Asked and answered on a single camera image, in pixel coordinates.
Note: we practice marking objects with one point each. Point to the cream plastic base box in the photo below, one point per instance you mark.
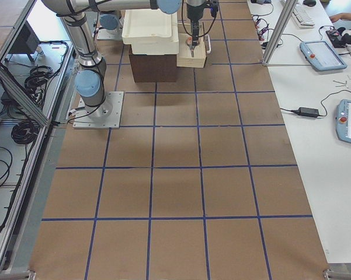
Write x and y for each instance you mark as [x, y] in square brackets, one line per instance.
[168, 47]

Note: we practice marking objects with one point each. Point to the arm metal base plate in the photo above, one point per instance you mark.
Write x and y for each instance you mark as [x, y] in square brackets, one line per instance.
[108, 115]
[104, 34]

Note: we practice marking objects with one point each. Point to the cream plastic tray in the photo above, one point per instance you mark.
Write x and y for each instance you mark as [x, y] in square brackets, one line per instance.
[149, 26]

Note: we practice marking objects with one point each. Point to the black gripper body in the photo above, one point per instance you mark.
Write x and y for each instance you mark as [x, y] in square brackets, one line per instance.
[193, 12]

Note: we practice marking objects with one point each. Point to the orange grey scissors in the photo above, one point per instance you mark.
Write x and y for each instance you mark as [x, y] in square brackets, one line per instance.
[189, 43]

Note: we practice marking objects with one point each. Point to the black power adapter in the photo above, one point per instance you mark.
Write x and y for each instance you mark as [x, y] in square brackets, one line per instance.
[306, 112]

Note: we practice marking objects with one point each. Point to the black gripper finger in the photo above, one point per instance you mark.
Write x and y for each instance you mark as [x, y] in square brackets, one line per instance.
[195, 32]

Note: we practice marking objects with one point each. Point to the blue teach pendant far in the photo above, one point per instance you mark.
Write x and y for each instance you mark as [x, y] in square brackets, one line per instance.
[322, 56]

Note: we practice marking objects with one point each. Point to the blue teach pendant near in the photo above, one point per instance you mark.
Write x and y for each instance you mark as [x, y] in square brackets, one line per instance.
[343, 121]

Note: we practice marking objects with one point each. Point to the aluminium frame post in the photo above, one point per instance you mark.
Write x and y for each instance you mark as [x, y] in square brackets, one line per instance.
[278, 31]

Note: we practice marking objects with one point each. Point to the blue teach pendant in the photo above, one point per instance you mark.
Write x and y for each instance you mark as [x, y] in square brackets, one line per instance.
[343, 121]
[322, 56]

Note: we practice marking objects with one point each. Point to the dark brown drawer cabinet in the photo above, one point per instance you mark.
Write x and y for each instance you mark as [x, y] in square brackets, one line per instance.
[153, 68]

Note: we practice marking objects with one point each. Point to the wooden drawer with white handle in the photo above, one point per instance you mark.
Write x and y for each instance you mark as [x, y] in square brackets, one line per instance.
[192, 58]

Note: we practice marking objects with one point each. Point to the white keyboard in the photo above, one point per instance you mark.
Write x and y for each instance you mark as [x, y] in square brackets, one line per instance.
[301, 18]

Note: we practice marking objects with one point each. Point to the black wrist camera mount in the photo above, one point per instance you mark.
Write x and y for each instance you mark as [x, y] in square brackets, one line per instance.
[213, 5]

